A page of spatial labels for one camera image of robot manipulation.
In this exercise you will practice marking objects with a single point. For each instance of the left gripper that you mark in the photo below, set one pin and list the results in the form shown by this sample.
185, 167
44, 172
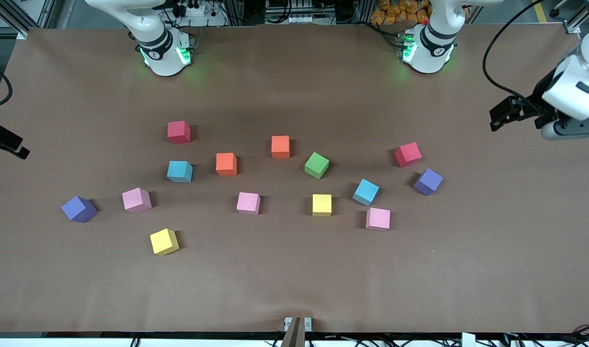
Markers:
538, 97

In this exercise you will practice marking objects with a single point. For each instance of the orange foam cube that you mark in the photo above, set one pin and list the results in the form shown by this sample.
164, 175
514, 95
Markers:
226, 164
280, 146

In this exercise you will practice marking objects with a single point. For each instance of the yellow foam cube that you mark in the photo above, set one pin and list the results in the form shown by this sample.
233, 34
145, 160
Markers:
164, 241
322, 205

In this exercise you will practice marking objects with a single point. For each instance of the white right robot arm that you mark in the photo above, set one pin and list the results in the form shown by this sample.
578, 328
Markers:
162, 53

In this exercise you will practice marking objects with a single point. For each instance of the small white block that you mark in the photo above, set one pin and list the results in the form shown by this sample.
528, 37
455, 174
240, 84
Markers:
468, 340

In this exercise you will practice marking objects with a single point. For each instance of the silver metal bracket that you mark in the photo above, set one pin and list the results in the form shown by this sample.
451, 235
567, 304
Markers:
308, 324

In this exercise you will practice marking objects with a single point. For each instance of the pink foam cube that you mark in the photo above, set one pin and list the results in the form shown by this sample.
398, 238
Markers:
378, 219
136, 200
248, 203

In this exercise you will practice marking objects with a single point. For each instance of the purple foam cube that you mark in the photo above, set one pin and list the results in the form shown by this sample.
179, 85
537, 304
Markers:
79, 208
428, 181

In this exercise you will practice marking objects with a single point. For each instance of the aluminium frame profile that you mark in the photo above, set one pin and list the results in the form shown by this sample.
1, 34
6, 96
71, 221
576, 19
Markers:
10, 18
571, 25

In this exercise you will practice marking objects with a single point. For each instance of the red foam cube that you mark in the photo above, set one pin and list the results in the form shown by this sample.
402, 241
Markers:
408, 154
179, 132

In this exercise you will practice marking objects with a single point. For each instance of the pile of orange bags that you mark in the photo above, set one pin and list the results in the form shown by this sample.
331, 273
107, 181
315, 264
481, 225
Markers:
400, 12

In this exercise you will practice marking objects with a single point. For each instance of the white power strip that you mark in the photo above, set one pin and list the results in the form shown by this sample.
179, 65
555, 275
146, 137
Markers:
299, 19
212, 20

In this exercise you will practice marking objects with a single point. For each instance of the green foam cube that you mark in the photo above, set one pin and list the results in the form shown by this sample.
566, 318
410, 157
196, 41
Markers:
316, 165

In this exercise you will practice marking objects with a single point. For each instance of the brown vertical bar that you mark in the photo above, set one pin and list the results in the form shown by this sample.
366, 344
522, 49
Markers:
294, 335

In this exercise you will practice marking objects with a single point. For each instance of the blue foam cube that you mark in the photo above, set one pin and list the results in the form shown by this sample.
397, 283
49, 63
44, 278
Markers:
180, 171
366, 192

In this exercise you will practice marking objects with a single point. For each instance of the brown paper table cover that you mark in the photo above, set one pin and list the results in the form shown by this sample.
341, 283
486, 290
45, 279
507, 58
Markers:
294, 279

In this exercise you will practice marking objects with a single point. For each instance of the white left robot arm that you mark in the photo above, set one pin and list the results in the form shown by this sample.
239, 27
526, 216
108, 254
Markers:
429, 46

